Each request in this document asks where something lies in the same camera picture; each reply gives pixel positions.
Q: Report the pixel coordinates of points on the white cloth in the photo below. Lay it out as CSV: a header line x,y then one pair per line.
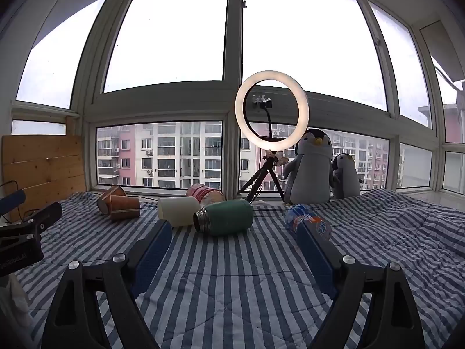
x,y
12,309

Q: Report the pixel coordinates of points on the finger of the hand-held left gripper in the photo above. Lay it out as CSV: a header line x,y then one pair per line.
x,y
12,200
45,215

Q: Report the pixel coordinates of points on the large grey penguin plush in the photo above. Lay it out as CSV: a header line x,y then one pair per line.
x,y
312,174

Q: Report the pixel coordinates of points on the white cup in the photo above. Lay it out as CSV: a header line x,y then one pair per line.
x,y
178,211

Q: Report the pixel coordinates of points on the green insulated cup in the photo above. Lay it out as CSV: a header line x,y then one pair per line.
x,y
229,217

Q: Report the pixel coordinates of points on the brown paper cup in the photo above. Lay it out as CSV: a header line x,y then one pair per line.
x,y
109,196
125,208

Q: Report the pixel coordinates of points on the blue plastic bottle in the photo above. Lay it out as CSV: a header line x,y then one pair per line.
x,y
308,223

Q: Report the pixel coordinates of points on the pink patterned cup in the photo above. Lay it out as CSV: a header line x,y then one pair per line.
x,y
207,193

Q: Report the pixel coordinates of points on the black tripod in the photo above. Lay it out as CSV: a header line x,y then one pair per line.
x,y
267,172

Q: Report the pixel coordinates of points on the blue striped blanket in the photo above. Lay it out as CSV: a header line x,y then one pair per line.
x,y
232,283

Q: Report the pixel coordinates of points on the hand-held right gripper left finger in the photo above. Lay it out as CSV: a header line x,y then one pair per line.
x,y
154,247

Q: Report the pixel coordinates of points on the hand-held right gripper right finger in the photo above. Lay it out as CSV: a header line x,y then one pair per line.
x,y
314,249

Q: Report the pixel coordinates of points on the small grey penguin plush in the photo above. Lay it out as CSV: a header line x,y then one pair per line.
x,y
347,178

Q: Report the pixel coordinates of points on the wooden board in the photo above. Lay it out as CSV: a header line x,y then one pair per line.
x,y
40,167

